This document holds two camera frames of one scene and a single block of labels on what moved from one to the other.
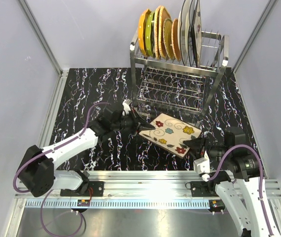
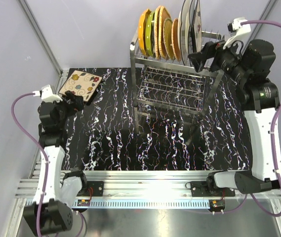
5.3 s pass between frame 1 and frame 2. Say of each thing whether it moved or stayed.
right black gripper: moved
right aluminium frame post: stayed
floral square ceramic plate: moved
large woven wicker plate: stayed
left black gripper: moved
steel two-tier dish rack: stayed
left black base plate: stayed
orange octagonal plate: stayed
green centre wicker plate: stayed
